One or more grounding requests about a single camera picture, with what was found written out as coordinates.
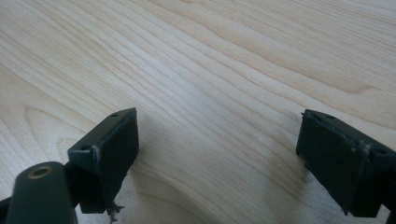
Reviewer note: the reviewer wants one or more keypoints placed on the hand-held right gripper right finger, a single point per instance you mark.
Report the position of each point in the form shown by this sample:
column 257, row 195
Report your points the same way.
column 339, row 161

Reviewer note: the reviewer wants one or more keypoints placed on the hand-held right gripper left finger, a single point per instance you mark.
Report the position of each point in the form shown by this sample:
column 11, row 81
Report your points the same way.
column 109, row 155

